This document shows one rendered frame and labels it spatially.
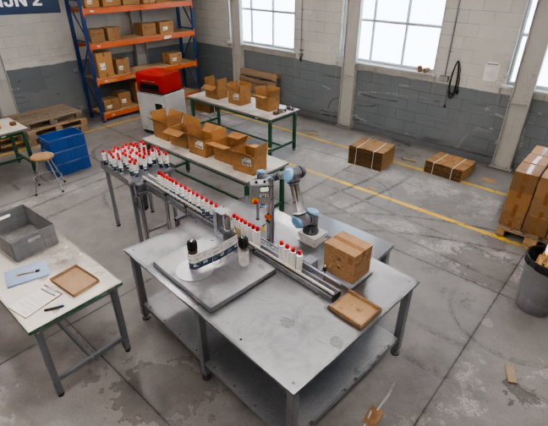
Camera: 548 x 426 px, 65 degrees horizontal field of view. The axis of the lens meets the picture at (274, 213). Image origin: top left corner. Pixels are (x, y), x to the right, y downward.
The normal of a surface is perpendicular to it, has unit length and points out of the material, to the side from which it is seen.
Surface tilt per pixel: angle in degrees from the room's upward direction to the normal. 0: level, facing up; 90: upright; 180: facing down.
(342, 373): 1
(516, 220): 90
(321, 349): 0
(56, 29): 90
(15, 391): 0
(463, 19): 90
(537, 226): 90
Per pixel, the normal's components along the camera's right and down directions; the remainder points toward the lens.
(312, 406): 0.00, -0.87
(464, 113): -0.66, 0.38
